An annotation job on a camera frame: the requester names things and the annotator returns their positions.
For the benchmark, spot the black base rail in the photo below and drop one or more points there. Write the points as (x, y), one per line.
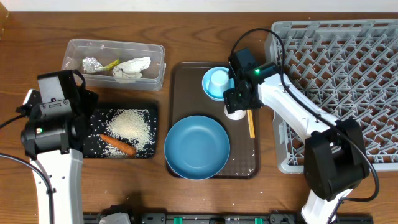
(127, 214)

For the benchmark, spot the white pink cup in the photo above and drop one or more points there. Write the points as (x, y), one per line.
(237, 115)

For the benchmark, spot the clear plastic bin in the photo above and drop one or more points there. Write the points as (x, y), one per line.
(108, 51)

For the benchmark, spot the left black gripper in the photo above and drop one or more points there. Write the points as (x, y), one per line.
(86, 101)

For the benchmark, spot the light blue cup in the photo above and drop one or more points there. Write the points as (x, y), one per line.
(219, 82)

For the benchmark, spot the wooden chopstick left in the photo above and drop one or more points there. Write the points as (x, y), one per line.
(249, 123)

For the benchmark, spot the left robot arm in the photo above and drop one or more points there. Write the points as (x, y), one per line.
(58, 182)

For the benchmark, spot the dark blue plate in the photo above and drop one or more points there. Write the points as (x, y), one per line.
(197, 147)

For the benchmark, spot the wooden chopstick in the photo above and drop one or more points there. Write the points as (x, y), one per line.
(252, 123)
(249, 123)

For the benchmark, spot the white tissue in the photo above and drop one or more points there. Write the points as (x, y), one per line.
(130, 71)

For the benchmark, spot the black waste tray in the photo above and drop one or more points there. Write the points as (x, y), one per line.
(152, 109)

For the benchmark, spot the brown serving tray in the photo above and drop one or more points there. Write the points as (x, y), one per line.
(188, 98)

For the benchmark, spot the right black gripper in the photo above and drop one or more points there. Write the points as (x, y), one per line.
(233, 100)

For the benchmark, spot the light blue bowl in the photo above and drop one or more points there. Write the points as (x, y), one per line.
(205, 81)

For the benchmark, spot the grey dishwasher rack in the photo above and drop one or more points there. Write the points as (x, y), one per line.
(349, 69)

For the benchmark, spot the wooden chopstick right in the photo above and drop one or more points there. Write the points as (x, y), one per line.
(252, 123)

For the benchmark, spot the white rice pile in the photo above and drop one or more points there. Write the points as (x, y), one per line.
(129, 126)

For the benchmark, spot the orange carrot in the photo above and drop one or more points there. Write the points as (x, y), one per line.
(125, 148)

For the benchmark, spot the green foil snack wrapper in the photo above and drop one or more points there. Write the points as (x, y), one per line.
(92, 65)

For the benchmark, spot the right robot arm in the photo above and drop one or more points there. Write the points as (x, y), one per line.
(333, 164)

